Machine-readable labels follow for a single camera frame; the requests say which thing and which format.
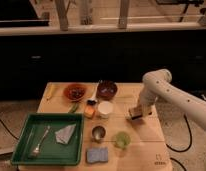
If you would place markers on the white handled brush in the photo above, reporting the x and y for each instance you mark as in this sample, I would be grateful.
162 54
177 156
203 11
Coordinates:
93 99

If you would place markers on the green plastic tray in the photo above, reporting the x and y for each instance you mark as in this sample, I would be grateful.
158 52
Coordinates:
51 152

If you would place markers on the blue sponge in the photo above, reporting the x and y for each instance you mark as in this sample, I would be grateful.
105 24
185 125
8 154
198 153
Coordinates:
95 155

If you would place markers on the grey folded cloth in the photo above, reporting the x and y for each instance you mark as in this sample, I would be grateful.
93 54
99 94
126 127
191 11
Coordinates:
63 135

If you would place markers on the dark purple bowl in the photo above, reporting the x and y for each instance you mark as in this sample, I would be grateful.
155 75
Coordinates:
106 90

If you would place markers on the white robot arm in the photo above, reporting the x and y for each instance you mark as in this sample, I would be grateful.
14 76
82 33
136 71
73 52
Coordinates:
157 83

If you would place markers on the yellow banana toy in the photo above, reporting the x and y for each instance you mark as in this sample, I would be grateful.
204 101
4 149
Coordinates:
50 92

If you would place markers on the green vegetable toy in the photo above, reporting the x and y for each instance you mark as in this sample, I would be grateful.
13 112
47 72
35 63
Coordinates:
74 108

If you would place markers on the white cup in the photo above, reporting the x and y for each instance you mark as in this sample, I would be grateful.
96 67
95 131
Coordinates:
105 108

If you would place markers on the green plastic cup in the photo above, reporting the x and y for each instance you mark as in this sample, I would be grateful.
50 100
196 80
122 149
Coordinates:
122 140

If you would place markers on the orange plate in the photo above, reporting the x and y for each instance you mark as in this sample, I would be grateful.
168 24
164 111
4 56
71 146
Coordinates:
74 92

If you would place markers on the small metal cup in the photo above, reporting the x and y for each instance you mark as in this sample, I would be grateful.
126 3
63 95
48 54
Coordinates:
98 133

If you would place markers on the orange block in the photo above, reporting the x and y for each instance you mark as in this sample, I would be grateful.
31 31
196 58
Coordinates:
89 111

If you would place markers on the silver fork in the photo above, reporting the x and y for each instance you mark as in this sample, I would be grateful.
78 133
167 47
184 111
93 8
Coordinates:
36 150

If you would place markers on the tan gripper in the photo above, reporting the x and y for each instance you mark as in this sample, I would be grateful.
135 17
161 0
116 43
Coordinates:
144 110

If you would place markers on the tan black eraser block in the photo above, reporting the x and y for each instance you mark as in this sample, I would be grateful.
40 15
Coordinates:
135 113

